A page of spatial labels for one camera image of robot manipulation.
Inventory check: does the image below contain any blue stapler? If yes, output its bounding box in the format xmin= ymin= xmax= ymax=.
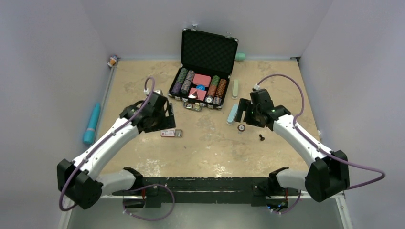
xmin=226 ymin=104 xmax=238 ymax=125

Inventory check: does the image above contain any green stapler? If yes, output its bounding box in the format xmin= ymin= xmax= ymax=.
xmin=232 ymin=79 xmax=239 ymax=99

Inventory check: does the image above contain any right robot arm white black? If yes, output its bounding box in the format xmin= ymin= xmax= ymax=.
xmin=234 ymin=89 xmax=350 ymax=202

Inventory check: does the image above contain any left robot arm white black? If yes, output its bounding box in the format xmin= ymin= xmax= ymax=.
xmin=57 ymin=92 xmax=176 ymax=211

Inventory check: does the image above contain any red white staple box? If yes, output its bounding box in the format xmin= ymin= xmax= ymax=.
xmin=160 ymin=129 xmax=183 ymax=137

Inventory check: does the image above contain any brown poker chip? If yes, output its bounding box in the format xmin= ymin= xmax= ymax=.
xmin=237 ymin=124 xmax=245 ymax=132

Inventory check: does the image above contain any blue dealer button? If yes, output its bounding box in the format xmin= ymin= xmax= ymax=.
xmin=195 ymin=84 xmax=206 ymax=91

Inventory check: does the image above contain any mint green cylinder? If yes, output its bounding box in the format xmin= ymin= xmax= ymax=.
xmin=234 ymin=53 xmax=246 ymax=62

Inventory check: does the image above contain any pink card deck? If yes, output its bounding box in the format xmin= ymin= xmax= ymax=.
xmin=192 ymin=74 xmax=212 ymax=87

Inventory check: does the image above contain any black poker chip case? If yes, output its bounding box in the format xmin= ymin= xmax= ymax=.
xmin=168 ymin=29 xmax=239 ymax=110

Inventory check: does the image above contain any teal cylinder tool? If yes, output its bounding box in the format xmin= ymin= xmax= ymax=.
xmin=83 ymin=103 xmax=101 ymax=146

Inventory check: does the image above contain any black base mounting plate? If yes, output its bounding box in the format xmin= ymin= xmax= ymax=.
xmin=115 ymin=177 xmax=298 ymax=208

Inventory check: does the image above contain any small orange bottle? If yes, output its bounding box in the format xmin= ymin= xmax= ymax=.
xmin=107 ymin=55 xmax=119 ymax=68

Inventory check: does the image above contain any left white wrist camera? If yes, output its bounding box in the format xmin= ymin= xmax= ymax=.
xmin=143 ymin=89 xmax=164 ymax=96

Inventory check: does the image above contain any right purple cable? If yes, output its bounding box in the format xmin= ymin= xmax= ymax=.
xmin=256 ymin=73 xmax=386 ymax=216

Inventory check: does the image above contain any aluminium frame rail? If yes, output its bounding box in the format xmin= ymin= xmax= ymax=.
xmin=57 ymin=64 xmax=353 ymax=229

